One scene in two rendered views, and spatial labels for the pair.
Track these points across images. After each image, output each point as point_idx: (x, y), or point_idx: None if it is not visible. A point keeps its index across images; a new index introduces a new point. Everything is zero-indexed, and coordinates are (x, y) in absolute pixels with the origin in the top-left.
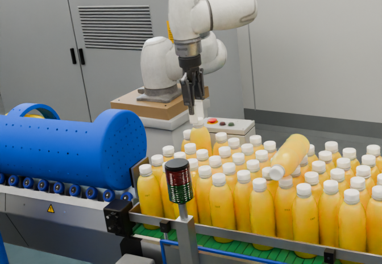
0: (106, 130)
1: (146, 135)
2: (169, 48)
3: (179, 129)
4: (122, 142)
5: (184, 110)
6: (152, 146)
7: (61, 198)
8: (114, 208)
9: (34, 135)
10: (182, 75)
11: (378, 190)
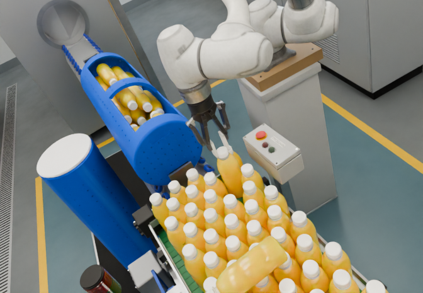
0: (138, 147)
1: (250, 95)
2: (268, 16)
3: (275, 98)
4: (163, 149)
5: (284, 79)
6: (255, 104)
7: None
8: (136, 219)
9: (111, 123)
10: (284, 43)
11: None
